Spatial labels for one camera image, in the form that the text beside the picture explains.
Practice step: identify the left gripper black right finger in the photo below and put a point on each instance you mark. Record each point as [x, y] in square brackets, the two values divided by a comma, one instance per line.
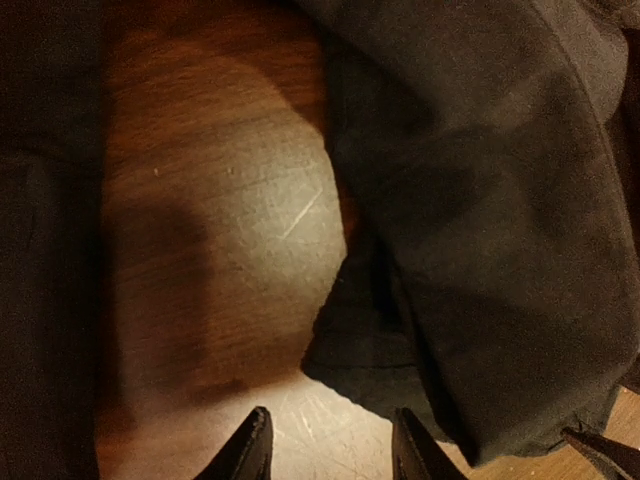
[415, 454]

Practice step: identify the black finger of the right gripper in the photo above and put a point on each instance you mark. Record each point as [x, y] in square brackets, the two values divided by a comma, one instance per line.
[614, 460]

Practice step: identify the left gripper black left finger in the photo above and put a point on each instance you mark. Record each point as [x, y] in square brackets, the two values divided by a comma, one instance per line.
[247, 454]

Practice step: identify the black long sleeve shirt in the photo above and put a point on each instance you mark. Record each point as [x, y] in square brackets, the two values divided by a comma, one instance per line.
[330, 209]

